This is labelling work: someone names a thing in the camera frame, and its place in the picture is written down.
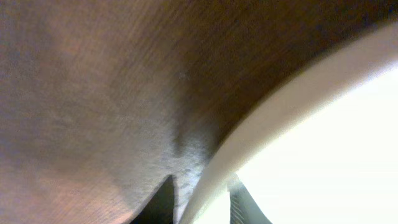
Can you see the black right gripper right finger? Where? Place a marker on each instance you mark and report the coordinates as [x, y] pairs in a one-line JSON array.
[[243, 208]]

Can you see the cream white bowl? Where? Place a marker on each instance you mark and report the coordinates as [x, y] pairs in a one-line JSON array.
[[320, 149]]

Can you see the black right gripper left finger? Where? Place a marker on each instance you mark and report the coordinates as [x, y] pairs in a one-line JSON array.
[[160, 208]]

